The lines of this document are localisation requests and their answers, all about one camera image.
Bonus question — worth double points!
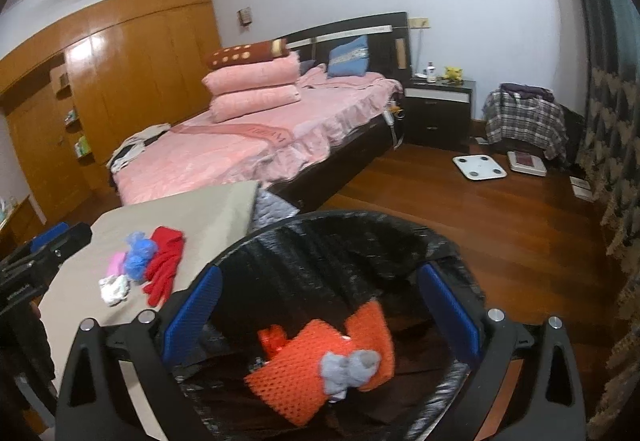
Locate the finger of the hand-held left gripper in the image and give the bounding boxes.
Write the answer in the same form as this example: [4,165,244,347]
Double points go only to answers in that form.
[42,222,94,272]
[29,221,71,254]

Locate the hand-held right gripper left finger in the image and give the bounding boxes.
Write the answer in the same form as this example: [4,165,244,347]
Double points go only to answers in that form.
[54,265,223,441]

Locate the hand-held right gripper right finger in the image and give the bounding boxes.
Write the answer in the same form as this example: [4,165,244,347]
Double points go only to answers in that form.
[417,263,587,441]

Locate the small pink cloth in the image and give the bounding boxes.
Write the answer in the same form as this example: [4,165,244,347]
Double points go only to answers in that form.
[106,252,128,278]

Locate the red glove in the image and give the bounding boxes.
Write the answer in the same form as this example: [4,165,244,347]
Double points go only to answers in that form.
[142,226,185,308]
[258,325,287,357]

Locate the white balled sock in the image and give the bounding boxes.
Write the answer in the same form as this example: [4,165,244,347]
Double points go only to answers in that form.
[98,273,132,307]

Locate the blue mesh sponge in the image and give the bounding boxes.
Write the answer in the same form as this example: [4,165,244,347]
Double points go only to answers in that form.
[122,231,158,282]

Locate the grey knotted sock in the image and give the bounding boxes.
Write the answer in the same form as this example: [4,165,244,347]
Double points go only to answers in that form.
[320,349,382,399]

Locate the black bin with black bag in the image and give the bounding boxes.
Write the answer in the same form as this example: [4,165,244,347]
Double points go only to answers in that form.
[165,210,486,441]

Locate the person's left forearm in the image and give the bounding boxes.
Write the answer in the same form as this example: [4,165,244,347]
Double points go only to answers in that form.
[0,303,57,427]

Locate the wooden side cabinet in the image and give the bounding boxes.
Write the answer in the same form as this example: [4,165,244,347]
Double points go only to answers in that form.
[0,196,46,247]

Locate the wooden door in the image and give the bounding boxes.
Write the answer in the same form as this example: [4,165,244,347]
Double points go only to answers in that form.
[5,86,93,222]

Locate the beige tablecloth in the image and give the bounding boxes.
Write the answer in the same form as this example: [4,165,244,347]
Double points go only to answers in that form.
[39,181,261,432]

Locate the pile of clothes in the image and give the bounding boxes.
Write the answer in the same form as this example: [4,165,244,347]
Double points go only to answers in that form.
[106,122,172,172]

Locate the silver quilted pad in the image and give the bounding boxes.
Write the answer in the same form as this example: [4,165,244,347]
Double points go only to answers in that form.
[250,190,301,234]

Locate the white bathroom scale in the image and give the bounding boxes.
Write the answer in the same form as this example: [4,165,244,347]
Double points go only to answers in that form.
[452,152,508,181]

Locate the scale with dark centre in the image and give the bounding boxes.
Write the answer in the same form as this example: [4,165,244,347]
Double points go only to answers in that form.
[506,150,548,178]

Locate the pink bedspread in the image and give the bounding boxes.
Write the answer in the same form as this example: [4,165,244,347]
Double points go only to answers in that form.
[112,66,405,207]

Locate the white flat box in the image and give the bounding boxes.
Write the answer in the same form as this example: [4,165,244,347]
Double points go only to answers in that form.
[570,176,596,201]

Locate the wooden wardrobe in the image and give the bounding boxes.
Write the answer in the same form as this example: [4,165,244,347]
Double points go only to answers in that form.
[0,0,223,222]

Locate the dark nightstand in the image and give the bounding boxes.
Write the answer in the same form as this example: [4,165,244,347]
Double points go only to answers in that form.
[402,76,476,153]

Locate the plaid cloth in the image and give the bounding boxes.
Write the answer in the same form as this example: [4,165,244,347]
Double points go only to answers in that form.
[482,88,568,162]

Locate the black chair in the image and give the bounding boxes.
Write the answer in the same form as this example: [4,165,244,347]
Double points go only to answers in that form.
[557,104,586,167]

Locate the dark garment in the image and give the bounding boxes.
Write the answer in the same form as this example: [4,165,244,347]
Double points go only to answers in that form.
[500,82,555,98]

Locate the patterned curtain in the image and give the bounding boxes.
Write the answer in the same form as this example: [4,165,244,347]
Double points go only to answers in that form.
[555,0,640,441]

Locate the brown dotted pillow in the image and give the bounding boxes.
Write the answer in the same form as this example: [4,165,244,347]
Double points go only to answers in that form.
[206,38,291,69]

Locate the blue pillow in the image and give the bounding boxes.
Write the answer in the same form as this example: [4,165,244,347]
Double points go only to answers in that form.
[327,35,369,78]

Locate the dark wooden bed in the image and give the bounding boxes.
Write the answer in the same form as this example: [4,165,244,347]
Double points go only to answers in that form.
[107,12,411,217]

